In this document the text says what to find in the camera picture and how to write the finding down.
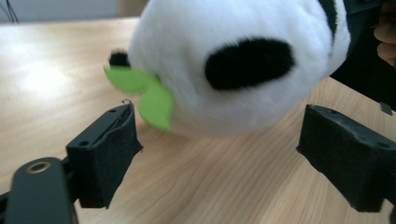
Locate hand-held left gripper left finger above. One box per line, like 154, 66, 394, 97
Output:
65, 102, 144, 209

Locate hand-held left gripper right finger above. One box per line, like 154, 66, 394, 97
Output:
296, 104, 396, 213

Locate panda plush toy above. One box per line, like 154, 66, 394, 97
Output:
103, 0, 352, 138

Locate black hanging cable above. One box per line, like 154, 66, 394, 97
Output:
0, 0, 20, 24

